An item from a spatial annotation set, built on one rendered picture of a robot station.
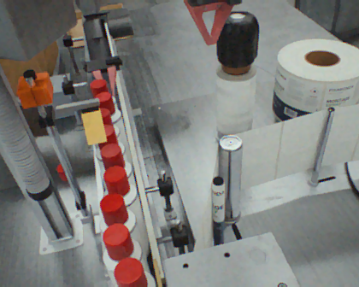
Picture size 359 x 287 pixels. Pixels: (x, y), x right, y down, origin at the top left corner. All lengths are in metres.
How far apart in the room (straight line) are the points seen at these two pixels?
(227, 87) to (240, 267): 0.46
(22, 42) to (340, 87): 0.65
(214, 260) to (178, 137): 0.56
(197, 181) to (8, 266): 0.41
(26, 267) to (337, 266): 0.57
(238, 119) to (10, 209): 0.55
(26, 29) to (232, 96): 0.47
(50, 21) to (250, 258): 0.31
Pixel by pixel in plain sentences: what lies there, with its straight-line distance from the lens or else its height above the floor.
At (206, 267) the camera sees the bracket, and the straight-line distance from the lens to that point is 0.34.
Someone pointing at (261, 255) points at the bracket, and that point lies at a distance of 0.35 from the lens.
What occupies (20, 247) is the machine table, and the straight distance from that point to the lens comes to 0.83.
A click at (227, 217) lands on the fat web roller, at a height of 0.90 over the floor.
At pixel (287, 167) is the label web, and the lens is 0.72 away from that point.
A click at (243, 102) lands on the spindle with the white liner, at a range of 0.76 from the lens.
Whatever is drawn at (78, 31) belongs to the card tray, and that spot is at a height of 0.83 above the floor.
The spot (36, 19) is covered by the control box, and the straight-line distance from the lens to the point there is 0.39.
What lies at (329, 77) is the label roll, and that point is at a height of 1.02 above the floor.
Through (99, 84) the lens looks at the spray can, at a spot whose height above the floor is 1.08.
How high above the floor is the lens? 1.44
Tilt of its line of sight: 41 degrees down
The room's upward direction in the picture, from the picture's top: 6 degrees counter-clockwise
